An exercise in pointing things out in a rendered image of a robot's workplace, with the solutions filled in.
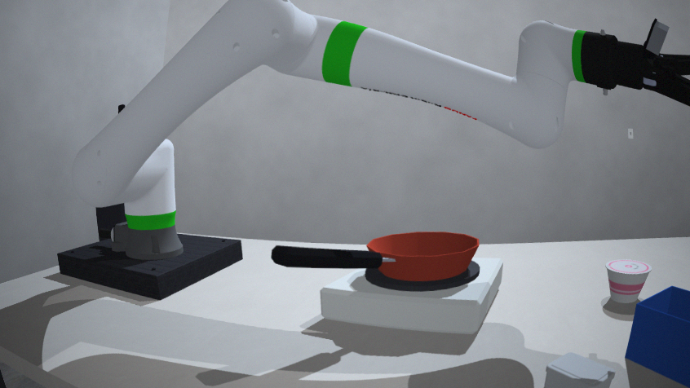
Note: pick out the red frying pan with black handle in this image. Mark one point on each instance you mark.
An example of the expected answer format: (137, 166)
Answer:
(410, 266)

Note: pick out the white yogurt cup with pink stripes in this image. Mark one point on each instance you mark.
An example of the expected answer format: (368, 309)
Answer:
(626, 279)

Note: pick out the dark blue open bin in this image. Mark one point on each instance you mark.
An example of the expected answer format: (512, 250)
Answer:
(661, 341)

